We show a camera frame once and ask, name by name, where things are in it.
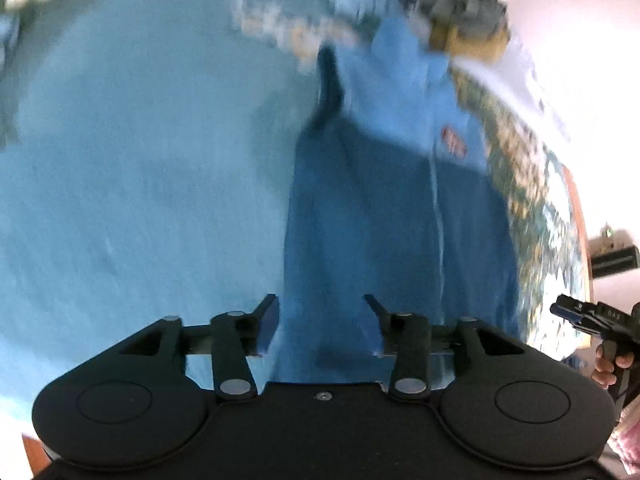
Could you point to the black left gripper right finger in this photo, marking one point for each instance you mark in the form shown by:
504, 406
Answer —
411, 340

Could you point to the black device on shelf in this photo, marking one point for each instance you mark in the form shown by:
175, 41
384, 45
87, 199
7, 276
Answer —
612, 252

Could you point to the orange wooden bed frame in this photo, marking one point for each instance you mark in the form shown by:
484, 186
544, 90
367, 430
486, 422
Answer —
36, 455

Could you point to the person right hand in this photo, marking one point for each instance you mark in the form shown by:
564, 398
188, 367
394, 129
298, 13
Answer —
603, 373

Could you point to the grey crumpled garment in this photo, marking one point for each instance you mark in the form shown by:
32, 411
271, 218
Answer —
475, 19

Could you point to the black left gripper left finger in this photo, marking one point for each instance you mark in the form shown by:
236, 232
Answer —
153, 360

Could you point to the teal floral bed blanket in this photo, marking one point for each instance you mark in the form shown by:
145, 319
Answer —
148, 174

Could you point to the mustard yellow garment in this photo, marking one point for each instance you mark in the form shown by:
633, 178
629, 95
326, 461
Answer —
449, 38

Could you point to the blue fleece zip jacket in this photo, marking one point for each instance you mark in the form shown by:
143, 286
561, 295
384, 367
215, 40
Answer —
391, 197

